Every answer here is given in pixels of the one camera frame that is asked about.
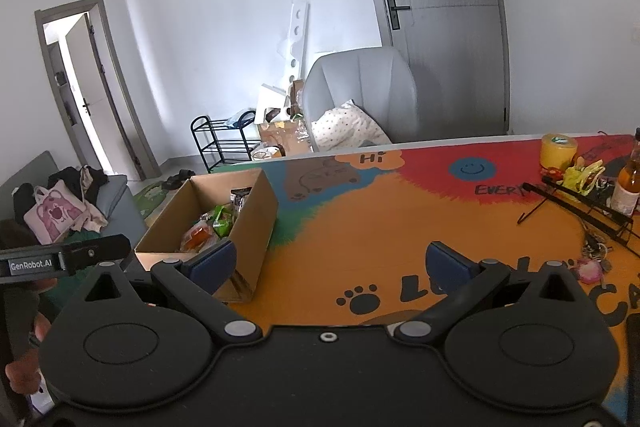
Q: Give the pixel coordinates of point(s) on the colourful cartoon table mat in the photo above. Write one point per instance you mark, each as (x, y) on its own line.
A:
(352, 230)

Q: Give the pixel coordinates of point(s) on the white orange bucket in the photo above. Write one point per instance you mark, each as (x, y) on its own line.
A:
(266, 152)

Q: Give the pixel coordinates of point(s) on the grey sofa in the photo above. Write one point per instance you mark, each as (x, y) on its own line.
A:
(114, 213)

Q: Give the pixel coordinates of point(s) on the black shoe rack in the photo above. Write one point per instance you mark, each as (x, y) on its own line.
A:
(224, 141)

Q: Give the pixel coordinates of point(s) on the brown cardboard box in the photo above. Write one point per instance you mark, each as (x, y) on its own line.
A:
(236, 208)

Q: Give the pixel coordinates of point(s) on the grey door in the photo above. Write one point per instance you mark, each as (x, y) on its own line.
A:
(458, 54)

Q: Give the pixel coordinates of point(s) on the open doorway grey frame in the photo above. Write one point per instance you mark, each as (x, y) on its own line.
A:
(90, 90)

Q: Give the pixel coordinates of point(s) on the grey armchair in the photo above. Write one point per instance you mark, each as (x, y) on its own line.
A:
(378, 80)

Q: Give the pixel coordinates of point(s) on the yellow jar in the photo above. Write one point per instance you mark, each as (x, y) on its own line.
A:
(557, 151)

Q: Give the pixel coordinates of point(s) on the white dotted pillow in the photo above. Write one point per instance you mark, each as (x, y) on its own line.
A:
(347, 126)

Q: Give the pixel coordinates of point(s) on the white perforated board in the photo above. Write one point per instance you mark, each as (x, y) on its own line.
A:
(292, 50)

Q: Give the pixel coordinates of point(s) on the amber glass bottle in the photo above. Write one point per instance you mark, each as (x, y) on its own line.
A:
(626, 190)

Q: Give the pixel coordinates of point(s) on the pink tote bag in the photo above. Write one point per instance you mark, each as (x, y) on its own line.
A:
(55, 212)

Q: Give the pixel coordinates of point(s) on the green snack packet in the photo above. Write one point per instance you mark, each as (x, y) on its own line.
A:
(221, 219)

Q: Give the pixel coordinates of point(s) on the orange snack packet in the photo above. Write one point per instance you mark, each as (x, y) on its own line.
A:
(200, 236)

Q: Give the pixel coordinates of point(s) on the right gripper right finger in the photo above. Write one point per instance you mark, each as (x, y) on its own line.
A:
(489, 303)

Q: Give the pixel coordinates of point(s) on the brown paper bag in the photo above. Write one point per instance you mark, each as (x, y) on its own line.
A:
(284, 128)

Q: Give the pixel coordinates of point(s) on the black wire rack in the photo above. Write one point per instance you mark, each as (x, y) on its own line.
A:
(595, 215)

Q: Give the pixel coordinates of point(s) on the black slippers pair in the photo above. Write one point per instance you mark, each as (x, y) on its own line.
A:
(174, 182)

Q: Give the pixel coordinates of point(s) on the person's left hand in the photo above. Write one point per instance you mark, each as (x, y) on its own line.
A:
(22, 318)

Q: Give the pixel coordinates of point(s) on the black clothes pile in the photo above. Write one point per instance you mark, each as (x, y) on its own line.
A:
(84, 183)

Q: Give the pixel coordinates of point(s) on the green floor mat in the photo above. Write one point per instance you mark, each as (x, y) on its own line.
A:
(148, 199)

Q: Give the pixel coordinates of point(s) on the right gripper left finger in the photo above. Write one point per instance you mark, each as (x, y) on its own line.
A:
(170, 306)

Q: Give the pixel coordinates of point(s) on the key bunch pink charm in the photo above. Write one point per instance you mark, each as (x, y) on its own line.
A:
(593, 264)

